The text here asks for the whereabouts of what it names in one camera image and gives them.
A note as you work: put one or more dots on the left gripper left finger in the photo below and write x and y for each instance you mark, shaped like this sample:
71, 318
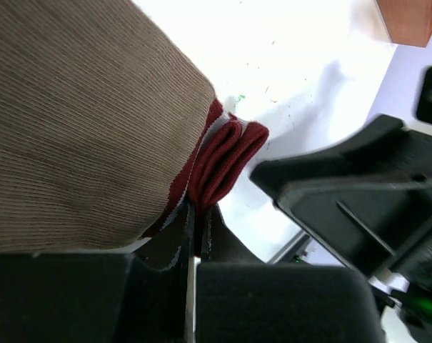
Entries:
143, 296

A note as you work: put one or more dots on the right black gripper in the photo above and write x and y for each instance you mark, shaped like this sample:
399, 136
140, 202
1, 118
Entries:
368, 200

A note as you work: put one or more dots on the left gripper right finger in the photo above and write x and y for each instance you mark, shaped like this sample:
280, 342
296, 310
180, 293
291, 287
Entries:
257, 302

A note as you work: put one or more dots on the tan sock with red cuff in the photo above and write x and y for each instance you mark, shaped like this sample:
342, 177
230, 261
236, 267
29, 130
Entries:
106, 127

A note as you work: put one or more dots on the orange compartment organizer box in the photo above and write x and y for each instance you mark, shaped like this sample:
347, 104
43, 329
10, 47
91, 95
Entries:
408, 22

